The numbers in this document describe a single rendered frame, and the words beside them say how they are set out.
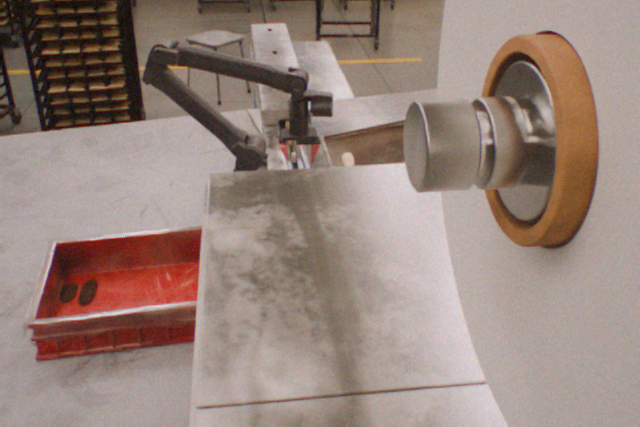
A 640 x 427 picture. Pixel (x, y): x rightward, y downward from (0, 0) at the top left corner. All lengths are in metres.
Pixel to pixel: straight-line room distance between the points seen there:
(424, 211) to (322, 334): 0.31
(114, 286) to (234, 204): 0.75
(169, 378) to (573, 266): 1.21
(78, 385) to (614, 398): 1.28
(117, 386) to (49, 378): 0.14
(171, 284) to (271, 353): 0.96
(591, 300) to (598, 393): 0.03
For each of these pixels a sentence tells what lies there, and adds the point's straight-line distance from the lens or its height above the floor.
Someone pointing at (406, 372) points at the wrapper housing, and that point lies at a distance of 0.70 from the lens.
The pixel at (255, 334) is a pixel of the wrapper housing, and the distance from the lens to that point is 0.74.
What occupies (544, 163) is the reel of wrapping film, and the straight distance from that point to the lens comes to 0.24.
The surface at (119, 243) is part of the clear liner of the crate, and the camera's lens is 1.68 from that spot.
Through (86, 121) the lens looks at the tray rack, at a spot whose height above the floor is 0.23.
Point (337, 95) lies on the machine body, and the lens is 2.83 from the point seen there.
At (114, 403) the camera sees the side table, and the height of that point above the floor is 0.82.
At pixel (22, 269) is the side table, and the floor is 0.82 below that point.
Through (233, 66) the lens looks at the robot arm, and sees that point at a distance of 1.86.
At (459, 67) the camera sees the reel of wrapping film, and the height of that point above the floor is 1.68.
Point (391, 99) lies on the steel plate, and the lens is 2.79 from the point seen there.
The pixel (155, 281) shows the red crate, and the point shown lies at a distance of 1.67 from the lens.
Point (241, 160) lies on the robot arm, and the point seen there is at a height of 0.95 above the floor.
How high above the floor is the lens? 1.78
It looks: 27 degrees down
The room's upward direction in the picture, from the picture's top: straight up
